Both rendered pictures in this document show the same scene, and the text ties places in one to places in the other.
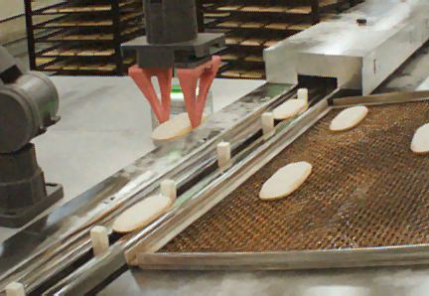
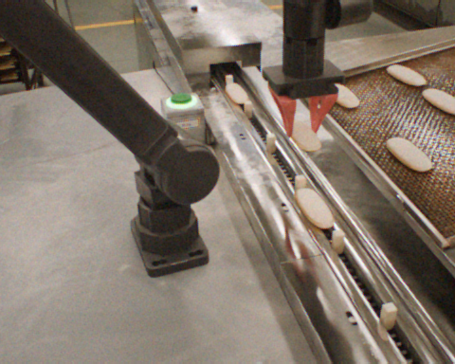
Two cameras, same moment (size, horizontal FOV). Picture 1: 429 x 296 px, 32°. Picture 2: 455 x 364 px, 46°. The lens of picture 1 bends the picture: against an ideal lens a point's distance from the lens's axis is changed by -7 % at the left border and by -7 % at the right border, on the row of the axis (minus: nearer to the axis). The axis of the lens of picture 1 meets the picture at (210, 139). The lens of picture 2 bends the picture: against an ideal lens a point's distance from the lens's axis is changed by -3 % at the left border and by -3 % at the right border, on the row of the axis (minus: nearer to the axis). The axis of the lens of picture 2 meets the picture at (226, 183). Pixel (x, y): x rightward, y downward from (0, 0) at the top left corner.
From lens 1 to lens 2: 0.73 m
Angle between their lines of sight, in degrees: 41
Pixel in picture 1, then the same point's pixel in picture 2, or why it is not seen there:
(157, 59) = (311, 90)
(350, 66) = (251, 50)
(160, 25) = (313, 63)
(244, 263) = not seen: outside the picture
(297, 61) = (209, 54)
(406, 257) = not seen: outside the picture
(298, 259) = not seen: outside the picture
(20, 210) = (198, 245)
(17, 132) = (208, 181)
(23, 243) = (307, 272)
